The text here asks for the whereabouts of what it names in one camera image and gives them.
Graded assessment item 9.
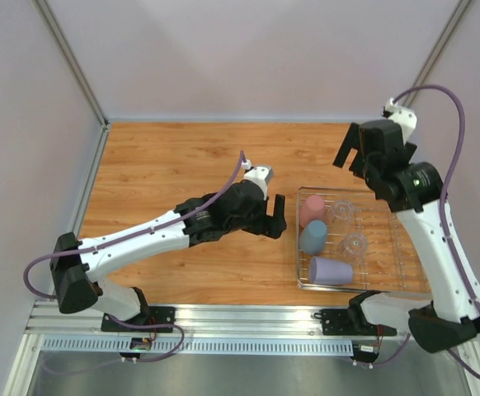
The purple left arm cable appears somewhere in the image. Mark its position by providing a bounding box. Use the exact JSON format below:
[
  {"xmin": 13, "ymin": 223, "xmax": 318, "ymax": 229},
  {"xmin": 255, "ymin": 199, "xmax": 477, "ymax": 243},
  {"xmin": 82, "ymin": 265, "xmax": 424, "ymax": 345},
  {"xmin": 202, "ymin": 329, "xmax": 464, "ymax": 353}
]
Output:
[{"xmin": 22, "ymin": 148, "xmax": 249, "ymax": 301}]

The aluminium frame post right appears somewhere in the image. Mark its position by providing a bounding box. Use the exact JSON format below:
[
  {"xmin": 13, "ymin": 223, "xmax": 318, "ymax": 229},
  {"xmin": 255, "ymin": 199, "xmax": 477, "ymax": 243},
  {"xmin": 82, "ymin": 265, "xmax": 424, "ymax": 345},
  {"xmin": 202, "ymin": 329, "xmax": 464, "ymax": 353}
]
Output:
[{"xmin": 411, "ymin": 0, "xmax": 475, "ymax": 88}]

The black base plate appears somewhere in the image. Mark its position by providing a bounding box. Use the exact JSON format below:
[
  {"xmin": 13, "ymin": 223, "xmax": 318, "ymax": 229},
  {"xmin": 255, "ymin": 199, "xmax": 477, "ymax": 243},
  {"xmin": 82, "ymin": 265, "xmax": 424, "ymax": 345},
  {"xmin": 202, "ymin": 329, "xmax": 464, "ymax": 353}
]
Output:
[
  {"xmin": 101, "ymin": 305, "xmax": 176, "ymax": 333},
  {"xmin": 313, "ymin": 309, "xmax": 398, "ymax": 337}
]

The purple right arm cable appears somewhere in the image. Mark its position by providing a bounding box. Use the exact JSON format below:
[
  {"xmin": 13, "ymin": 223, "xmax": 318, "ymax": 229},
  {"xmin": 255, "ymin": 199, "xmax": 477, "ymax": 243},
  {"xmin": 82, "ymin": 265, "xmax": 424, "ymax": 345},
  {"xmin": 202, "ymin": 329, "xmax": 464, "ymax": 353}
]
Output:
[{"xmin": 392, "ymin": 84, "xmax": 480, "ymax": 381}]

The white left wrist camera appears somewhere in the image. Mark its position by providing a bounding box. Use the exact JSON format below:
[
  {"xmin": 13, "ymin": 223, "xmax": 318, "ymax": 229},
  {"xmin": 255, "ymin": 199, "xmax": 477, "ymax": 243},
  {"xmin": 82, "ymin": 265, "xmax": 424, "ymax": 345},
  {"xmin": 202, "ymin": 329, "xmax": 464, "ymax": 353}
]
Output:
[{"xmin": 241, "ymin": 160, "xmax": 274, "ymax": 198}]

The blue plastic cup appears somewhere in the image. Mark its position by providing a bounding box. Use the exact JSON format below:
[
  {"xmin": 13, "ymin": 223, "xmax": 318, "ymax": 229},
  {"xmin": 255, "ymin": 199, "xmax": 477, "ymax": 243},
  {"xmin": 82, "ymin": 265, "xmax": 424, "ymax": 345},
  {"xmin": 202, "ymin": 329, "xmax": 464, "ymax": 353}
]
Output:
[{"xmin": 299, "ymin": 220, "xmax": 328, "ymax": 256}]

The white slotted cable duct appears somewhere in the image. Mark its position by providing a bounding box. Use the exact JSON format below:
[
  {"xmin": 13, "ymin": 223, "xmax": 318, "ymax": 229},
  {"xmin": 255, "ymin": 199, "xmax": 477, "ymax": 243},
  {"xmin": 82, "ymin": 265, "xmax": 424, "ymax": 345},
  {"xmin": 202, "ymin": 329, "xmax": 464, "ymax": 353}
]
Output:
[{"xmin": 40, "ymin": 335, "xmax": 353, "ymax": 356}]

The aluminium front rail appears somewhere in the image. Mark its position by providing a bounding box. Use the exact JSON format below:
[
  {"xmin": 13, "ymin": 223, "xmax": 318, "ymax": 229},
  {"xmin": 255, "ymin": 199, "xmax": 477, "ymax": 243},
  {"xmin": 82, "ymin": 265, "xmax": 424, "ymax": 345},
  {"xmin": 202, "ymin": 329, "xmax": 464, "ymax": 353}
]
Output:
[{"xmin": 24, "ymin": 300, "xmax": 472, "ymax": 343}]

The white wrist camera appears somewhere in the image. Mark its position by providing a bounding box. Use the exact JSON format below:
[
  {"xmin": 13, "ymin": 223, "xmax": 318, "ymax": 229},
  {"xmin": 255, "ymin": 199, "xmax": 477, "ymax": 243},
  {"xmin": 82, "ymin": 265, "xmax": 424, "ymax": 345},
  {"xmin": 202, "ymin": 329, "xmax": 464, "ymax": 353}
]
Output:
[
  {"xmin": 241, "ymin": 160, "xmax": 274, "ymax": 198},
  {"xmin": 382, "ymin": 97, "xmax": 417, "ymax": 143}
]

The clear glass cup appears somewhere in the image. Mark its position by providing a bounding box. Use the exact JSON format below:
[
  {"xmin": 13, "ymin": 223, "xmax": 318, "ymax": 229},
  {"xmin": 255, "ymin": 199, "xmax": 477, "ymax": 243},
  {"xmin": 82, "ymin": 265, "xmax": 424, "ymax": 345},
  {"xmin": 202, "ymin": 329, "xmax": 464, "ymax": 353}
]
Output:
[
  {"xmin": 326, "ymin": 200, "xmax": 355, "ymax": 234},
  {"xmin": 337, "ymin": 233, "xmax": 369, "ymax": 265}
]

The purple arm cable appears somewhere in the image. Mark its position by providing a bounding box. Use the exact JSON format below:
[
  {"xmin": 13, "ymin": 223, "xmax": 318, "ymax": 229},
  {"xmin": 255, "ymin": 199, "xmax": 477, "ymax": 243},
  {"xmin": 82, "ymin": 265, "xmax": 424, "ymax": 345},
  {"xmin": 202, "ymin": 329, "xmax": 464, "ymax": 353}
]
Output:
[
  {"xmin": 392, "ymin": 84, "xmax": 480, "ymax": 381},
  {"xmin": 22, "ymin": 148, "xmax": 249, "ymax": 301}
]

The pink plastic cup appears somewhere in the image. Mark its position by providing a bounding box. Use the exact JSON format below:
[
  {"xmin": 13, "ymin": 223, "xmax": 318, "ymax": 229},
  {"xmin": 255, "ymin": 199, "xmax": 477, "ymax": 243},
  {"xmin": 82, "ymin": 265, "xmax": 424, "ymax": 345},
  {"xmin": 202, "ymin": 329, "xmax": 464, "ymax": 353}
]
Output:
[{"xmin": 299, "ymin": 195, "xmax": 327, "ymax": 228}]

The aluminium frame post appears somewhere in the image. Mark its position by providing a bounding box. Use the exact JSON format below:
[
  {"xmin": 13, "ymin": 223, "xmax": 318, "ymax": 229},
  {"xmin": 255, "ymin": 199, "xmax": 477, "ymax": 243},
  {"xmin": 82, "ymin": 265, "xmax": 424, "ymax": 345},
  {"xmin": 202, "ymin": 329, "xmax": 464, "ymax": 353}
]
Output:
[
  {"xmin": 31, "ymin": 0, "xmax": 110, "ymax": 127},
  {"xmin": 411, "ymin": 0, "xmax": 475, "ymax": 88}
]

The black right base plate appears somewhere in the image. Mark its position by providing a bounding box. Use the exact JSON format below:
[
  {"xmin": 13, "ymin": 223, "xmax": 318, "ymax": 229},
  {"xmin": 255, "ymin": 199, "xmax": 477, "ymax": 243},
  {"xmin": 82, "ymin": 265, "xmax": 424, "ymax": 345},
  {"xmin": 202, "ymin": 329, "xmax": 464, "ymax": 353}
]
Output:
[{"xmin": 313, "ymin": 309, "xmax": 398, "ymax": 337}]

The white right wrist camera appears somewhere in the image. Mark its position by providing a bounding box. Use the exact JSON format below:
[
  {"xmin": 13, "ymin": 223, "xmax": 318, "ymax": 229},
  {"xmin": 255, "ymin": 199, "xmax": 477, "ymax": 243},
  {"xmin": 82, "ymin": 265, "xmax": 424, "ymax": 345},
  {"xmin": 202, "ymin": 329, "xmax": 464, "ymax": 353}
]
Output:
[{"xmin": 382, "ymin": 97, "xmax": 417, "ymax": 143}]

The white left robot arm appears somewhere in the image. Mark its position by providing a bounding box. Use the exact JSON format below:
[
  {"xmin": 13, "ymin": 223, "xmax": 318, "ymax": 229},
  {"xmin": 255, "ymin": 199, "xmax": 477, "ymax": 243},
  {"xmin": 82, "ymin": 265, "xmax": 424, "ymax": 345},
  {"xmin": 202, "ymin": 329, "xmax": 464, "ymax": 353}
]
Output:
[{"xmin": 49, "ymin": 180, "xmax": 287, "ymax": 331}]

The metal wire dish rack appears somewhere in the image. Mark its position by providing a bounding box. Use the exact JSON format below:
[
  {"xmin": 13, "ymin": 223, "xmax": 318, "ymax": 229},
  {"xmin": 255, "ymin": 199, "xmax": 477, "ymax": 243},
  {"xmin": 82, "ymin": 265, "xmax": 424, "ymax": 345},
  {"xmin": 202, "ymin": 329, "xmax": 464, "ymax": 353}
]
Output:
[{"xmin": 295, "ymin": 186, "xmax": 431, "ymax": 299}]

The aluminium frame post left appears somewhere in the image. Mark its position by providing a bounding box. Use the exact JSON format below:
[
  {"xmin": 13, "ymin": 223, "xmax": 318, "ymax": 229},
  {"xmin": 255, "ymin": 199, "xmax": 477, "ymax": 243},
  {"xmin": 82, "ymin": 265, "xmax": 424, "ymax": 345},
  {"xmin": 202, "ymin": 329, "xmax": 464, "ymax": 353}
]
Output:
[{"xmin": 31, "ymin": 0, "xmax": 110, "ymax": 127}]

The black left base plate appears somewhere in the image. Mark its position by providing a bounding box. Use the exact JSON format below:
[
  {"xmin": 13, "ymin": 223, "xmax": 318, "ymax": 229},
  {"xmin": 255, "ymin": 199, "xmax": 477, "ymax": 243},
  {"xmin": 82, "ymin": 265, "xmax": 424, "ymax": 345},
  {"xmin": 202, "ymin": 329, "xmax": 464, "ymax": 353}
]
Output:
[{"xmin": 101, "ymin": 305, "xmax": 176, "ymax": 333}]

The purple plastic cup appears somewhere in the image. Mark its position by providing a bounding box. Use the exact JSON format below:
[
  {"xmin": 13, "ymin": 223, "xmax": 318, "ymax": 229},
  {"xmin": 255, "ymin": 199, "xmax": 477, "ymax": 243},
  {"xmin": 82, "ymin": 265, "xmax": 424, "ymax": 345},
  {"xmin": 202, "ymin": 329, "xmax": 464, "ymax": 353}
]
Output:
[{"xmin": 309, "ymin": 256, "xmax": 354, "ymax": 285}]

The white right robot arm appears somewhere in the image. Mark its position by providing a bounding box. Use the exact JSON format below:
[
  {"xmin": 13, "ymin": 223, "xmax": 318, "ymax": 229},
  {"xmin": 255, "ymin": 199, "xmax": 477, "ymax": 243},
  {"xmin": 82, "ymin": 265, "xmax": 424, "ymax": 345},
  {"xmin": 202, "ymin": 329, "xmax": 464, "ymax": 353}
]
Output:
[{"xmin": 333, "ymin": 119, "xmax": 480, "ymax": 353}]

